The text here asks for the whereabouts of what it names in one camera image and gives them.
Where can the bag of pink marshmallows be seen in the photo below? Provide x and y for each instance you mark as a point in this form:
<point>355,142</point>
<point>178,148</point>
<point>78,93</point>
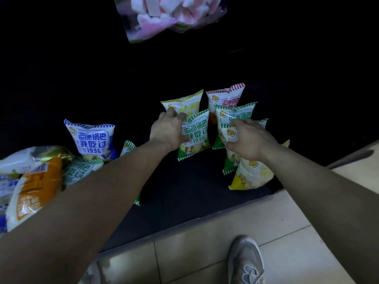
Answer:
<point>165,14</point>

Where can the person's left hand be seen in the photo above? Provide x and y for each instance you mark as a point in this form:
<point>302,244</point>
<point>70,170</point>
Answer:
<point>167,133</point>

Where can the red striped snack packet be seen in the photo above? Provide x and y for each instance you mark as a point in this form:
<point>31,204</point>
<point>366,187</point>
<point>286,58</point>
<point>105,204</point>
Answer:
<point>226,99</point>

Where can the person's left forearm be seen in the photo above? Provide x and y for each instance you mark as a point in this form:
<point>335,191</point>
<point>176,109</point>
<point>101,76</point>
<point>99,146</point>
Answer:
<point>83,210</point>

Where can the pile of striped snack packets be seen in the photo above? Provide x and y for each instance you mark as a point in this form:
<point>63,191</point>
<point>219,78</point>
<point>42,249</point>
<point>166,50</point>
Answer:
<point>91,141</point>

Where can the person's right hand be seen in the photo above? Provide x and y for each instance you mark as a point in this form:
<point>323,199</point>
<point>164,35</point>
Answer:
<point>251,141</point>

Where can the person's right forearm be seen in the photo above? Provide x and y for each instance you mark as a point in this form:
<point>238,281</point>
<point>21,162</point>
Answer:
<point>331,204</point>

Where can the grey orange sneaker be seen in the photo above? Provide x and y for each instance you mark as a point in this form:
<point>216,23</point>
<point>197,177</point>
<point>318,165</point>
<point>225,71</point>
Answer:
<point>245,260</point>

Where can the green striped snack packet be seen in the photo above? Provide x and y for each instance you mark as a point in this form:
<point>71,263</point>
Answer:
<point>197,136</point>
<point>234,113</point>
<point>229,134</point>

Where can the yellow striped snack packet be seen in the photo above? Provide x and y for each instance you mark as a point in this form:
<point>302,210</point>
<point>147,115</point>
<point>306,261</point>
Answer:
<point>186,104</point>
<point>251,174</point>

